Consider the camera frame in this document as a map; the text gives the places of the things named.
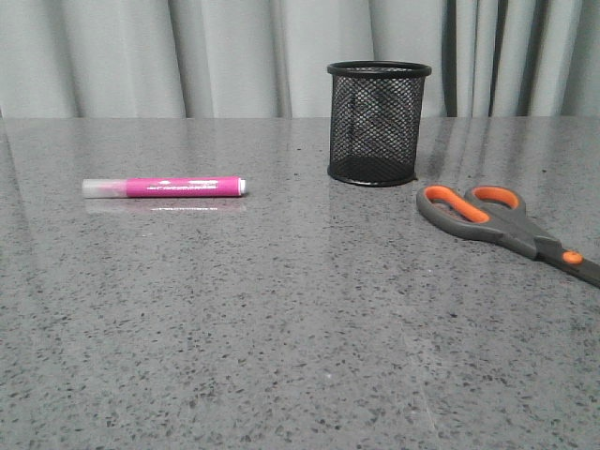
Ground black mesh pen cup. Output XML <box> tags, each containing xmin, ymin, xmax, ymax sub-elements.
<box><xmin>327</xmin><ymin>61</ymin><xmax>432</xmax><ymax>187</ymax></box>

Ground pink highlighter pen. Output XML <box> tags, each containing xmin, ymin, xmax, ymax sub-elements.
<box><xmin>82</xmin><ymin>176</ymin><xmax>247</xmax><ymax>199</ymax></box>

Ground grey orange scissors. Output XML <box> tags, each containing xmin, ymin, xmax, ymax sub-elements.
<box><xmin>416</xmin><ymin>185</ymin><xmax>599</xmax><ymax>287</ymax></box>

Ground grey curtain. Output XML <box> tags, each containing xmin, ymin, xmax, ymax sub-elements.
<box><xmin>1</xmin><ymin>1</ymin><xmax>599</xmax><ymax>118</ymax></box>

